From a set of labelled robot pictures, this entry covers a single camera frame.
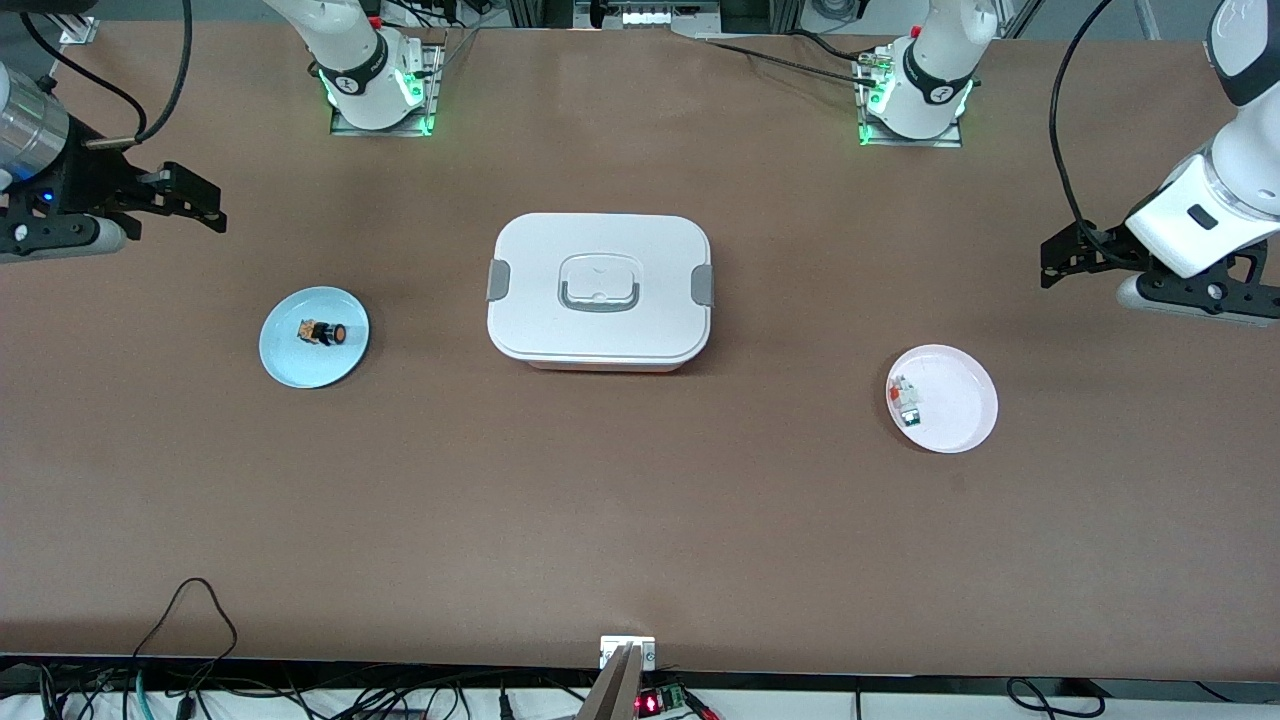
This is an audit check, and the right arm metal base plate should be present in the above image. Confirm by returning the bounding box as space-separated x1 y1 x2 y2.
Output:
330 30 446 137

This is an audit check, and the thin black looped cable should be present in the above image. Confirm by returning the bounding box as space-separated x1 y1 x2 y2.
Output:
130 578 239 666

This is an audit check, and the grey camera mount beam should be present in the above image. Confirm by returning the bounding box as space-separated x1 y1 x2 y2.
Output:
578 643 646 720

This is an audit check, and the light blue round plate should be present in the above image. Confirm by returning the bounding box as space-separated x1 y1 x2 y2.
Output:
259 286 371 389

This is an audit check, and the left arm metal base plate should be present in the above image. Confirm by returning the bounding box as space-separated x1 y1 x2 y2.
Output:
855 48 966 149

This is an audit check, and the circuit board with red LED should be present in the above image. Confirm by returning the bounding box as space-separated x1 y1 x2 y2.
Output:
636 683 693 717

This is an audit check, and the black cable to arm base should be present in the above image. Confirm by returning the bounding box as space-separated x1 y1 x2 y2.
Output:
700 35 891 89

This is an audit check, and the pink round plate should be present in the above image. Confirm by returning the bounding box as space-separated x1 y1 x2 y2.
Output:
886 344 999 454

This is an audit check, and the white metal camera bracket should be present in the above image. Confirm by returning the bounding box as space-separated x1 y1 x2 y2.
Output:
600 636 657 671

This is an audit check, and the white lidded lunch box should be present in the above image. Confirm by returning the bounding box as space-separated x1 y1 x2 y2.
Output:
486 212 717 373

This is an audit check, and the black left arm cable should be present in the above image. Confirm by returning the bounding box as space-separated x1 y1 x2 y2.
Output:
1049 0 1113 251

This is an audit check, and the aluminium frame rail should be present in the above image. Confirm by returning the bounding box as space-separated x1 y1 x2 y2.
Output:
505 0 801 33

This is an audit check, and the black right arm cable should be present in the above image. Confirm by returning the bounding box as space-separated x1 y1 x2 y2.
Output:
20 0 194 147

